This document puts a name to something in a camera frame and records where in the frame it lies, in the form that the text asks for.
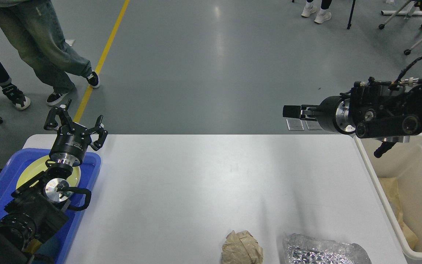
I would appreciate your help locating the person in baggy jeans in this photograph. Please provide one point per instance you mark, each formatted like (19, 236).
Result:
(33, 29)

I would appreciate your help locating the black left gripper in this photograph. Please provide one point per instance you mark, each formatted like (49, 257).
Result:
(71, 143)

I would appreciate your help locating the blue plastic tray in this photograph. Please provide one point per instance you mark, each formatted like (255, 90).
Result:
(20, 161)

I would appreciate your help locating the yellow plate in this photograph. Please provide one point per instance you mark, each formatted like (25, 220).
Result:
(39, 165)

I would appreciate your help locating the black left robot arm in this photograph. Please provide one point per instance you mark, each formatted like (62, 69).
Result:
(38, 207)

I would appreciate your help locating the beige plastic bin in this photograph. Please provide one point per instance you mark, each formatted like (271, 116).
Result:
(403, 162)

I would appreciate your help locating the black tripod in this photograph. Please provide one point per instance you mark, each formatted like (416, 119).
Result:
(349, 23)

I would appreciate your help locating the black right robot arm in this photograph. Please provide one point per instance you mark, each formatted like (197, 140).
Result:
(387, 111)

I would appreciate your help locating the brown paper in bin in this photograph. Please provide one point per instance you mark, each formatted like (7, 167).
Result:
(391, 190)

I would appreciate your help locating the floor outlet plate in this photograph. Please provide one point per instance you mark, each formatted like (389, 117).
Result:
(301, 125)

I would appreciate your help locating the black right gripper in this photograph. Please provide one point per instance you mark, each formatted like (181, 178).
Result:
(332, 114)

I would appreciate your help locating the person in black leggings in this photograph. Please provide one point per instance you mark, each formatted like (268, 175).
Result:
(322, 14)

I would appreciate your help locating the crumpled brown paper ball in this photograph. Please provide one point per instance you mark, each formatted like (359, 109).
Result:
(241, 248)

